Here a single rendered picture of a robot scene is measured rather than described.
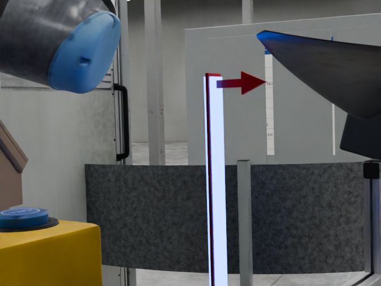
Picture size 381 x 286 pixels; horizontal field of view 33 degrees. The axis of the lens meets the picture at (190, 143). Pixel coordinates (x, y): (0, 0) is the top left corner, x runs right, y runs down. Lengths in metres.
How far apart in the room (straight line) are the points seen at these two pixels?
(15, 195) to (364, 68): 0.44
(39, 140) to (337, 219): 1.13
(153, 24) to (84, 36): 11.12
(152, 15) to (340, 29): 5.88
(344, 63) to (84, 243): 0.27
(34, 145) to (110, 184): 0.34
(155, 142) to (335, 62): 11.30
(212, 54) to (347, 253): 4.85
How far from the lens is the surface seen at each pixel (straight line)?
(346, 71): 0.60
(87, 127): 2.58
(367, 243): 1.17
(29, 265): 0.44
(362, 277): 1.14
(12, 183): 0.80
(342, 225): 2.37
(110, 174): 2.49
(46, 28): 0.83
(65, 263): 0.46
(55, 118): 2.47
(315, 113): 6.67
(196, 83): 7.07
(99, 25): 0.83
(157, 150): 11.85
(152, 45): 11.90
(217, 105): 0.66
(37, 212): 0.48
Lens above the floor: 1.15
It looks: 3 degrees down
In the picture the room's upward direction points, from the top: 2 degrees counter-clockwise
